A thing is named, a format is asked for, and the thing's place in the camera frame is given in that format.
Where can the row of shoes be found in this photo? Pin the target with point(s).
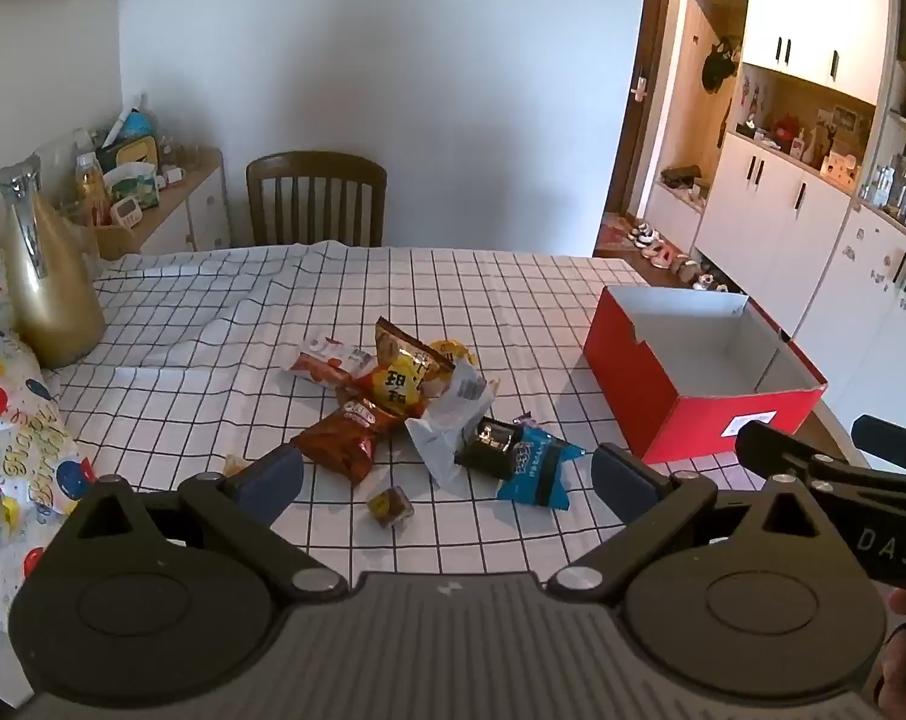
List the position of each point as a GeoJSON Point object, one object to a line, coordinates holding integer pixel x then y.
{"type": "Point", "coordinates": [670, 255]}

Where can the white kitchen timer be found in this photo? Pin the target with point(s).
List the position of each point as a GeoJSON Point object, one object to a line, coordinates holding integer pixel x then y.
{"type": "Point", "coordinates": [127, 211]}

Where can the white wooden sideboard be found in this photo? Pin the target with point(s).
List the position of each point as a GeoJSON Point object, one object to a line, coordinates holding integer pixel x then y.
{"type": "Point", "coordinates": [190, 202]}

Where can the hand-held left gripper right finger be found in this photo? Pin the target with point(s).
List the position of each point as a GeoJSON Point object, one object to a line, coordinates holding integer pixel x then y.
{"type": "Point", "coordinates": [624, 476]}

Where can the white wall cabinet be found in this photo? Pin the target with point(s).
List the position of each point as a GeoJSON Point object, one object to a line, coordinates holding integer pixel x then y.
{"type": "Point", "coordinates": [768, 195]}

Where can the wooden chair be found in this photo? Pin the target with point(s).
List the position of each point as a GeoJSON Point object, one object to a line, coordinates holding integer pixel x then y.
{"type": "Point", "coordinates": [314, 199]}

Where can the red ornament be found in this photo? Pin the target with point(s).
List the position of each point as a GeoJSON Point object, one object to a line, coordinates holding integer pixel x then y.
{"type": "Point", "coordinates": [784, 127]}

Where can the patterned door rug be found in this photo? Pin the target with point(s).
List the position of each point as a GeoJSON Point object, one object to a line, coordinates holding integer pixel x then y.
{"type": "Point", "coordinates": [614, 236]}

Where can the yellow round snack packet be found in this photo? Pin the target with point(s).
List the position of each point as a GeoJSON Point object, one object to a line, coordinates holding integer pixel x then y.
{"type": "Point", "coordinates": [453, 352]}

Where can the small black snack packet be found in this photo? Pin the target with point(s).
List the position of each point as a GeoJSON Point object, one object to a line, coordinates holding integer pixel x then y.
{"type": "Point", "coordinates": [487, 446]}

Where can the white foil snack packet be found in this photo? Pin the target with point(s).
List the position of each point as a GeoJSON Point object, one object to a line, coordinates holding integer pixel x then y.
{"type": "Point", "coordinates": [445, 420]}

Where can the orange yellow chip bag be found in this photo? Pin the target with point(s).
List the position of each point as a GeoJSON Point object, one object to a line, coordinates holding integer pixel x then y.
{"type": "Point", "coordinates": [400, 382]}

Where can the blue snack packet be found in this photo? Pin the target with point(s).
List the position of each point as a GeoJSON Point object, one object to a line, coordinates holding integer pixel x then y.
{"type": "Point", "coordinates": [539, 469]}

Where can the green tissue box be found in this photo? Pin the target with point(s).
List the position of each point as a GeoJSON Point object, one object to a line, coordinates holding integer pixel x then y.
{"type": "Point", "coordinates": [130, 172]}

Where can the small yellow wrapper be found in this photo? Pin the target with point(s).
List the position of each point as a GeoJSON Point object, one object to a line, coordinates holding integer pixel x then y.
{"type": "Point", "coordinates": [234, 466]}

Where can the orange juice bottle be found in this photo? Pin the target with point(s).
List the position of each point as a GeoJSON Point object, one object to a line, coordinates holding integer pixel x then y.
{"type": "Point", "coordinates": [91, 191]}

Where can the red cardboard box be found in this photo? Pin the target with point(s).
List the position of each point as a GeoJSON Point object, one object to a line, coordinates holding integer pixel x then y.
{"type": "Point", "coordinates": [678, 405]}

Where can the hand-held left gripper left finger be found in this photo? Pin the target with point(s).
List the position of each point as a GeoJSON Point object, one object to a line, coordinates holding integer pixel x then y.
{"type": "Point", "coordinates": [273, 474]}

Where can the checkered tablecloth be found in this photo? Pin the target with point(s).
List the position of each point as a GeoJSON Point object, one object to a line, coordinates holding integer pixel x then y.
{"type": "Point", "coordinates": [198, 315]}

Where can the small brown candy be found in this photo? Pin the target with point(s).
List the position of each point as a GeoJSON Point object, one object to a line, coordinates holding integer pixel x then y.
{"type": "Point", "coordinates": [389, 506]}

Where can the red white snack packet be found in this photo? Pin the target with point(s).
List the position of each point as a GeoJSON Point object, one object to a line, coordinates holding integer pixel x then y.
{"type": "Point", "coordinates": [325, 364]}

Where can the group of glass jars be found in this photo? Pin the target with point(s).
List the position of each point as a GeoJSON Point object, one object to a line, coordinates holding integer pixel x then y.
{"type": "Point", "coordinates": [892, 187]}

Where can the black hanging hat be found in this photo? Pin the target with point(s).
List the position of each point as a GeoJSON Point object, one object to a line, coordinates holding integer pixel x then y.
{"type": "Point", "coordinates": [719, 67]}

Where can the gold bottle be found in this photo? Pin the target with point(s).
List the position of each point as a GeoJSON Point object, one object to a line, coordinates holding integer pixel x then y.
{"type": "Point", "coordinates": [48, 300]}

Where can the brown cookie packet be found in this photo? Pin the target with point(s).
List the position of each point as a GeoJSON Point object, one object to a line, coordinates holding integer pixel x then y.
{"type": "Point", "coordinates": [340, 446]}

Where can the balloon print bag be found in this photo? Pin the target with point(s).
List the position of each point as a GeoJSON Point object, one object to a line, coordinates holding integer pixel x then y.
{"type": "Point", "coordinates": [18, 412]}

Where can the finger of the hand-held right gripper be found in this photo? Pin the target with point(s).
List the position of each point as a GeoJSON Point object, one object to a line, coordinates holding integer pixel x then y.
{"type": "Point", "coordinates": [775, 446]}
{"type": "Point", "coordinates": [892, 441]}

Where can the brown entrance door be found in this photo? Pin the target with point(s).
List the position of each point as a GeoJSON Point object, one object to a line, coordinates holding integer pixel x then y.
{"type": "Point", "coordinates": [644, 90]}

